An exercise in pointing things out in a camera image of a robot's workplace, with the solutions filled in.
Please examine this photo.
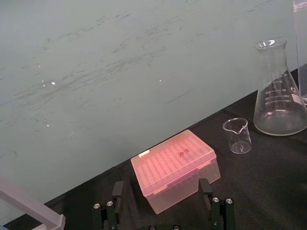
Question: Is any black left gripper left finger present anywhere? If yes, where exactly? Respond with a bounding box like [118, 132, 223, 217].
[93, 181, 125, 230]

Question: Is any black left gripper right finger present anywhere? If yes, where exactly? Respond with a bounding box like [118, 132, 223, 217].
[198, 178, 237, 230]

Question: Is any pink translucent pipette tip box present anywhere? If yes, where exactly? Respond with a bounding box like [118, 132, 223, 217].
[130, 129, 222, 215]

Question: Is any black table cloth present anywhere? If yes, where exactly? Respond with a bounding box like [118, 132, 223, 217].
[0, 68, 307, 230]

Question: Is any small clear glass beaker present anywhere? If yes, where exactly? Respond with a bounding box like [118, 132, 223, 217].
[223, 117, 252, 155]

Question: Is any clear glass conical flask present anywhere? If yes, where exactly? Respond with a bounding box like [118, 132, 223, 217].
[253, 37, 307, 137]

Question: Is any tall clear glass cylinder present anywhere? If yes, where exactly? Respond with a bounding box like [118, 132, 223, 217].
[293, 0, 307, 104]

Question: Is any pale scuffed wall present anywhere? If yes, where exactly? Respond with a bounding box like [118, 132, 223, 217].
[0, 0, 299, 226]

